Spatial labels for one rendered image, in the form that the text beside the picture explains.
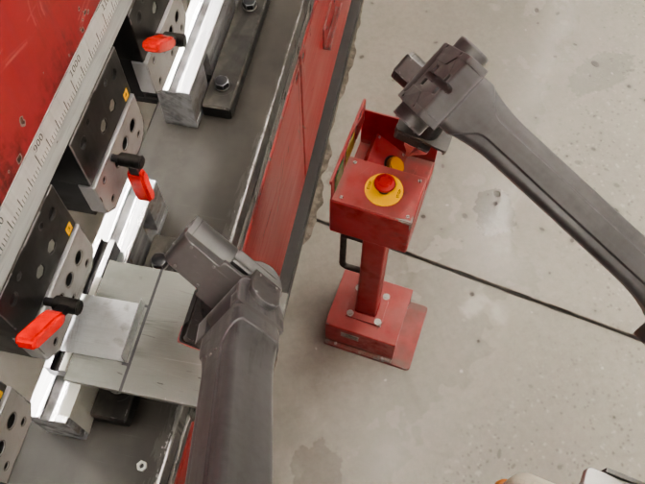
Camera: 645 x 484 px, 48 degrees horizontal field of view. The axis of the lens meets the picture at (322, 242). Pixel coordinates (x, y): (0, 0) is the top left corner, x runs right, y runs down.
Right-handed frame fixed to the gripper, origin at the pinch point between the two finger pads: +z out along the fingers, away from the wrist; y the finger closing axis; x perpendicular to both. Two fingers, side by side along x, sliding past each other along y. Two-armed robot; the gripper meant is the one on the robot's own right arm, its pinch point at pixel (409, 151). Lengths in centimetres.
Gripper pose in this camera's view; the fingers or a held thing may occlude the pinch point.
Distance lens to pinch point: 140.8
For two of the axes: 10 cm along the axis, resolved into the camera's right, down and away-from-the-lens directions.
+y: -9.1, -4.2, -0.6
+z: -2.4, 3.8, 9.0
